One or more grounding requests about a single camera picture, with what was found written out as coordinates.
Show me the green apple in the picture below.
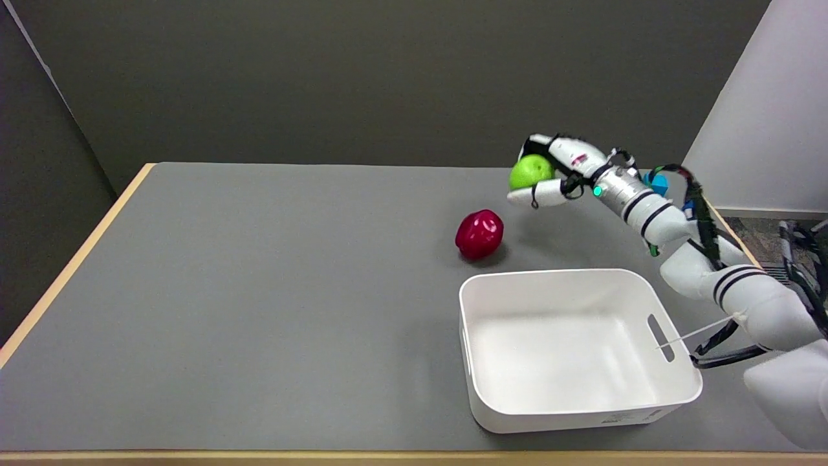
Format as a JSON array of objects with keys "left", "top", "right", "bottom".
[{"left": 509, "top": 154, "right": 556, "bottom": 191}]

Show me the red apple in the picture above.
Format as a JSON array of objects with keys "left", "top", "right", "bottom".
[{"left": 455, "top": 208, "right": 505, "bottom": 261}]

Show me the white plastic bin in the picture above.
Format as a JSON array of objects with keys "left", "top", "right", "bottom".
[{"left": 458, "top": 268, "right": 704, "bottom": 434}]

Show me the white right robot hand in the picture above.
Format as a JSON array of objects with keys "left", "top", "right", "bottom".
[{"left": 507, "top": 133, "right": 612, "bottom": 209}]

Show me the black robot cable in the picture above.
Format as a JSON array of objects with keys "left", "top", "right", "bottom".
[{"left": 649, "top": 163, "right": 770, "bottom": 370}]

